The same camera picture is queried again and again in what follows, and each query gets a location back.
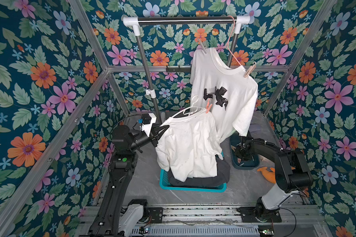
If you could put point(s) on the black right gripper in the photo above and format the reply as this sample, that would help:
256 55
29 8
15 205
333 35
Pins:
243 148

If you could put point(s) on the pink wire hanger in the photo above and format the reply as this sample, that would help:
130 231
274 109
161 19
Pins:
231 44

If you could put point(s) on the white steel clothes rack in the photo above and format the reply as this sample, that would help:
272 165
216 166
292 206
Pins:
135 23

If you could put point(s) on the white printed t-shirt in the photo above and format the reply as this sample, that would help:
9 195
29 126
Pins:
234 95

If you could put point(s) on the pink clothespin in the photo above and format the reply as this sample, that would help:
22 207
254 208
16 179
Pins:
209 105

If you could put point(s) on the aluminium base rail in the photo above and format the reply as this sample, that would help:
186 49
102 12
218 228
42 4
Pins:
230 220

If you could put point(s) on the plain white t-shirt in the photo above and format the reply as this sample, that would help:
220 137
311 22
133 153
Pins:
188 143

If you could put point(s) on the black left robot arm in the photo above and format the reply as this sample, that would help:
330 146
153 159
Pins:
109 221

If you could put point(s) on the teal laundry basket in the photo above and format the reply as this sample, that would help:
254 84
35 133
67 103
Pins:
164 184

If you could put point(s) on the white plastic hanger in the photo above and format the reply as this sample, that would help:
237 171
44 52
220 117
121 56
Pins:
189 110

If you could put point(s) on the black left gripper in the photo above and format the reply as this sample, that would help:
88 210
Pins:
151 138

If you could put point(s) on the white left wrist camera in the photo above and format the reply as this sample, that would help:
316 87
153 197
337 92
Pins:
147 122

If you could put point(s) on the orange plush toy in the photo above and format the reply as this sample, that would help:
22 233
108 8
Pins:
268 173

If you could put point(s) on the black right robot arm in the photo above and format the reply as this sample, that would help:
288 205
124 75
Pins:
291 172

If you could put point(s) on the black wall hook rail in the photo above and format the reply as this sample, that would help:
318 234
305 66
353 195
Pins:
178 69

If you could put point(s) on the dark grey t-shirt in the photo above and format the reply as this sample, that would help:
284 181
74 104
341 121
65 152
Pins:
204 176

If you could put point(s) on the teal clothespin tray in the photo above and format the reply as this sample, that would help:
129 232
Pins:
250 165

